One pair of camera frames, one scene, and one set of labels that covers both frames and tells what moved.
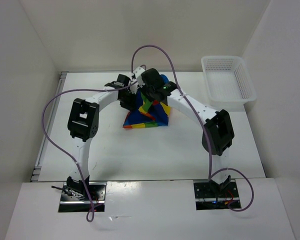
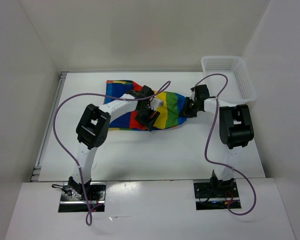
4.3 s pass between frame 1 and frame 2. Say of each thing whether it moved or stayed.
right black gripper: moved
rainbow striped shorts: moved
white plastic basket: stayed
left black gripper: moved
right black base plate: stayed
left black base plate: stayed
